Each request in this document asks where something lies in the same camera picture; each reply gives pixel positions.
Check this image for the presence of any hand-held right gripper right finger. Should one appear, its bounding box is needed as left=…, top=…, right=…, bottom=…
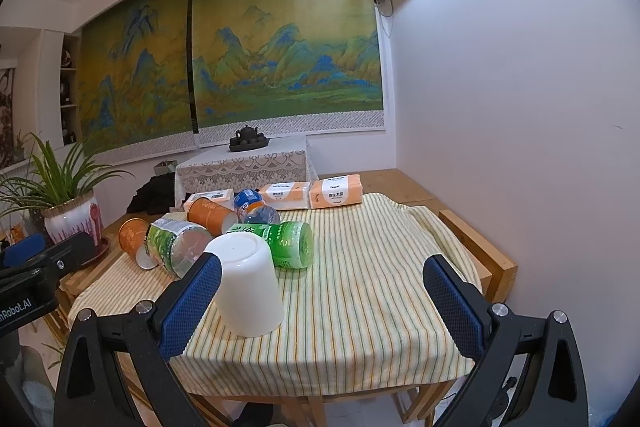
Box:
left=422, top=253, right=590, bottom=427

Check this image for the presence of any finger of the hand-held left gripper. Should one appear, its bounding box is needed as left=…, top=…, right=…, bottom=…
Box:
left=30, top=231, right=97, bottom=279
left=0, top=233, right=47, bottom=270

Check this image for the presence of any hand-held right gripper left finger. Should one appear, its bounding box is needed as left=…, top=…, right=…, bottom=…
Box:
left=54, top=251, right=236, bottom=427

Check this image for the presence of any white cup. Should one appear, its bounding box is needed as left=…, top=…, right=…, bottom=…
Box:
left=203, top=232, right=286, bottom=338

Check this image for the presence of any orange paper cup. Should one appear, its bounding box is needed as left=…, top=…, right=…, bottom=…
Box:
left=118, top=218, right=157, bottom=270
left=186, top=197, right=240, bottom=238

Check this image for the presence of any white and red flower pot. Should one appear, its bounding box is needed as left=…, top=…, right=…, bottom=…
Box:
left=44, top=189, right=104, bottom=259

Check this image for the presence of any brown pot saucer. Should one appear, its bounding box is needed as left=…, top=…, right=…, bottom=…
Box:
left=75, top=234, right=112, bottom=266

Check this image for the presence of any wooden table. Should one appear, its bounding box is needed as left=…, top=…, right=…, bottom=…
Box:
left=57, top=169, right=518, bottom=427

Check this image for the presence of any clear bottle with green label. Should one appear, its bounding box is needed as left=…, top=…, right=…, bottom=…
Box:
left=145, top=217, right=214, bottom=279

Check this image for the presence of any green potted plant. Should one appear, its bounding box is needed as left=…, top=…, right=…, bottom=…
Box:
left=0, top=132, right=134, bottom=230

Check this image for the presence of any striped yellow tablecloth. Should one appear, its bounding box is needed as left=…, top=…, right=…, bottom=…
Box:
left=67, top=192, right=493, bottom=398

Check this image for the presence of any black cloth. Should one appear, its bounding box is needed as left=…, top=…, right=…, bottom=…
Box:
left=126, top=174, right=177, bottom=215

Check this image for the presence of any green plastic bottle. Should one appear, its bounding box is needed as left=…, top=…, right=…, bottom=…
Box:
left=226, top=221, right=314, bottom=269

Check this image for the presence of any clear bottle with blue label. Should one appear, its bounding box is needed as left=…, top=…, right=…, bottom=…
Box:
left=234, top=188, right=282, bottom=226

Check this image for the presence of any orange and white tissue pack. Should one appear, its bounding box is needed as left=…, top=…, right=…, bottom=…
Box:
left=257, top=182, right=312, bottom=211

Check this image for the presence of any side table with lace cloth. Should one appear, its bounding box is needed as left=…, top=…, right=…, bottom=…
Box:
left=175, top=134, right=319, bottom=208

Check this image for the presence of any dark tea set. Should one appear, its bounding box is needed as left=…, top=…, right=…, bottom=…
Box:
left=229, top=124, right=271, bottom=152

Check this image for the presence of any narrow landscape painting scroll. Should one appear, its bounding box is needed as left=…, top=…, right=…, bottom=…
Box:
left=75, top=0, right=199, bottom=154

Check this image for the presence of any wide landscape painting scroll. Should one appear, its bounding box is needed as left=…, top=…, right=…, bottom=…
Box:
left=191, top=0, right=387, bottom=146

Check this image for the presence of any framed wall picture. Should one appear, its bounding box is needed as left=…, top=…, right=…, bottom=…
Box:
left=0, top=67, right=20, bottom=168

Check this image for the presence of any white wall shelf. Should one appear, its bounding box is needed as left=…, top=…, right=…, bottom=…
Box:
left=56, top=32, right=82, bottom=148

